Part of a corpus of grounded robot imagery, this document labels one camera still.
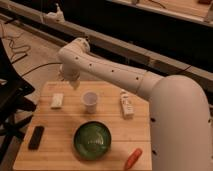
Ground white sponge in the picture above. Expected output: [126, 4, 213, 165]
[51, 93, 63, 109]

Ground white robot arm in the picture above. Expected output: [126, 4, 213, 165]
[58, 38, 213, 171]

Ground green ceramic bowl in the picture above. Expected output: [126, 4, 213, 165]
[73, 121, 112, 161]

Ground translucent plastic cup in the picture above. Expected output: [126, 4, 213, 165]
[82, 91, 98, 114]

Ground white tube bottle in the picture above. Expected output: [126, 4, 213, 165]
[120, 90, 134, 119]

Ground black remote control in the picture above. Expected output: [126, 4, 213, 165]
[28, 126, 44, 150]

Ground white object on ledge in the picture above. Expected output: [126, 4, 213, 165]
[46, 3, 65, 22]

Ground black office chair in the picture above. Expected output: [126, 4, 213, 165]
[0, 39, 36, 164]

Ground orange carrot toy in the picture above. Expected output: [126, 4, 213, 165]
[124, 148, 143, 171]

